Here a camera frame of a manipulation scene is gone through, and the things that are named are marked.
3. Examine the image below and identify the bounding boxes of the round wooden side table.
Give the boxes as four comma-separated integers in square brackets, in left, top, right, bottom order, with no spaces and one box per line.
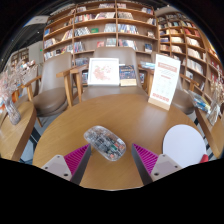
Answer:
[194,106,224,160]
[0,100,38,162]

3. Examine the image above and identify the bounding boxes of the distant wooden bookshelf unit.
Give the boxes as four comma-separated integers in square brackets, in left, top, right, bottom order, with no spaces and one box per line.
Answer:
[8,47,30,69]

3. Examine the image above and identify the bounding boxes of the curved wooden bookshelf unit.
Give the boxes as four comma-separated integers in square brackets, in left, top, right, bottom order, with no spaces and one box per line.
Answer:
[156,6,224,101]

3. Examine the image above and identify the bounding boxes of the white sign, wooden base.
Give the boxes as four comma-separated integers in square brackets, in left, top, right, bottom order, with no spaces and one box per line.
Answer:
[147,53,182,111]

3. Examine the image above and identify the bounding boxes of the stack of colourful books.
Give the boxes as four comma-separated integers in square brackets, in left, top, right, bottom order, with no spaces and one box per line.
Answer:
[189,90,212,114]

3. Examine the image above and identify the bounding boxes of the stack of blue books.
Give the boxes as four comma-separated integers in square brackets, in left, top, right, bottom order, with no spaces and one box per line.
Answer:
[139,61,156,71]

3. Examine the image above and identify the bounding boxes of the dark book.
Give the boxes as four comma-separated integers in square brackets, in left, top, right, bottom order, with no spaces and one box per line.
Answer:
[118,64,138,87]

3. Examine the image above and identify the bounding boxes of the transparent computer mouse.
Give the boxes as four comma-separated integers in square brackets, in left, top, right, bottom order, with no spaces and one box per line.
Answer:
[83,125,127,162]

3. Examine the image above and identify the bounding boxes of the white mouse pad, red rest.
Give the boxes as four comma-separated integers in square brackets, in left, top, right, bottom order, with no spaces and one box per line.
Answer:
[162,124,210,169]

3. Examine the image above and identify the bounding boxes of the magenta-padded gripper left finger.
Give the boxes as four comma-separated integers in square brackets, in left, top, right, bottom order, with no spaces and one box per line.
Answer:
[41,143,92,186]

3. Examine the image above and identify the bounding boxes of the brown armchair, wooden arms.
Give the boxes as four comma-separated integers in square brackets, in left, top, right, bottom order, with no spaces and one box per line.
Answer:
[146,49,201,116]
[20,51,73,128]
[55,46,156,108]

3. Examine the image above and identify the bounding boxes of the white framed floral picture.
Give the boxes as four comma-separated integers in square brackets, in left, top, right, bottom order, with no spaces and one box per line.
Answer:
[87,57,121,87]

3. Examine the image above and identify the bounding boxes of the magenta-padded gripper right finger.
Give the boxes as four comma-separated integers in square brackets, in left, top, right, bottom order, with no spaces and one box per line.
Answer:
[131,143,183,186]

